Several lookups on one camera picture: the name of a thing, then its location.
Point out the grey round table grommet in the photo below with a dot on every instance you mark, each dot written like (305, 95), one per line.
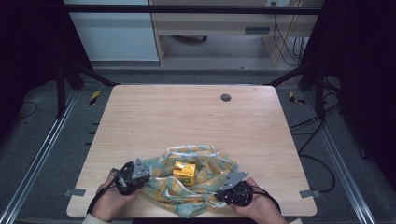
(226, 97)

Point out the person's right hand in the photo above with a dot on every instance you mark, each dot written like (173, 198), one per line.
(264, 208)

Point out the black frame crossbar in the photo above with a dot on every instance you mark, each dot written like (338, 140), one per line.
(186, 9)

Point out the white cabinet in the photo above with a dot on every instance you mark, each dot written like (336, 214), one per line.
(115, 34)

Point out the yellow black striped tape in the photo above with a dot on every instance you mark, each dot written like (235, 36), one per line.
(292, 97)
(95, 97)

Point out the person's left hand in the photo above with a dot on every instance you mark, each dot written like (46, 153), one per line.
(110, 202)

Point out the fruit print cloth bag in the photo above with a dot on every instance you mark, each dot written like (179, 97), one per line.
(205, 166)

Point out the aluminium floor rail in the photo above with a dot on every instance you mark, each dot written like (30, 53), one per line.
(345, 174)
(40, 155)

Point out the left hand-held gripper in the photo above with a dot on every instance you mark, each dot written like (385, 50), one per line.
(135, 175)

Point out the light wooden desk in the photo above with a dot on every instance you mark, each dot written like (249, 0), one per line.
(211, 23)

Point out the yellow carton box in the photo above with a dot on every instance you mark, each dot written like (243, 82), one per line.
(185, 174)

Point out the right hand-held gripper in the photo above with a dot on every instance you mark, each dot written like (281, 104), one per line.
(235, 191)

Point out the grey metal bracket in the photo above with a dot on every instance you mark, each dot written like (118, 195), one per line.
(74, 192)
(309, 193)

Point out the black frame strut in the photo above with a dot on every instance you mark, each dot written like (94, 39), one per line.
(61, 90)
(320, 90)

